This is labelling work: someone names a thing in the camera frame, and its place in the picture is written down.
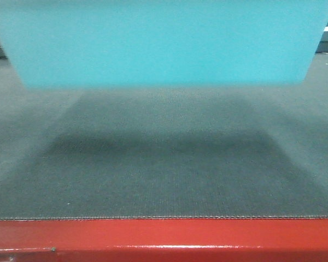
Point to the dark conveyor belt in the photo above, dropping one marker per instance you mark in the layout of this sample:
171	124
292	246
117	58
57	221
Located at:
254	152

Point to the light blue plastic bin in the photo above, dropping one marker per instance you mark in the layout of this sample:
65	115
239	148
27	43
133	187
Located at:
72	44

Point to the red conveyor frame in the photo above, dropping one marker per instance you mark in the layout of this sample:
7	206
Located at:
164	240

